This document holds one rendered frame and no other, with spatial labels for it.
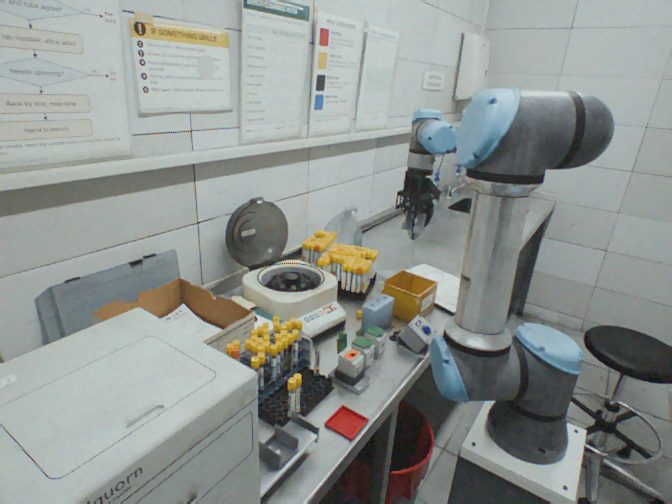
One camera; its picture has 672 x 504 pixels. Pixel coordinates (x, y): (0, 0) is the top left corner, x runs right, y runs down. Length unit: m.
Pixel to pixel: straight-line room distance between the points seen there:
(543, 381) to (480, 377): 0.12
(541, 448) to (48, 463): 0.78
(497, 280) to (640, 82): 2.49
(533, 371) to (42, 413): 0.72
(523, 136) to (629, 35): 2.50
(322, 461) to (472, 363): 0.34
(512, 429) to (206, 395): 0.59
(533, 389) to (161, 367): 0.61
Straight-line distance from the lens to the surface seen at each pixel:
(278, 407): 0.95
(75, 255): 1.12
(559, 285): 3.36
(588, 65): 3.14
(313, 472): 0.87
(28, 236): 1.07
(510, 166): 0.66
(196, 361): 0.62
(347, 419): 0.96
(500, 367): 0.80
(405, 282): 1.41
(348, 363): 1.00
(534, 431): 0.91
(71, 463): 0.53
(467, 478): 0.99
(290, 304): 1.14
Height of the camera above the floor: 1.54
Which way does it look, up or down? 22 degrees down
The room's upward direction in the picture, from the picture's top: 3 degrees clockwise
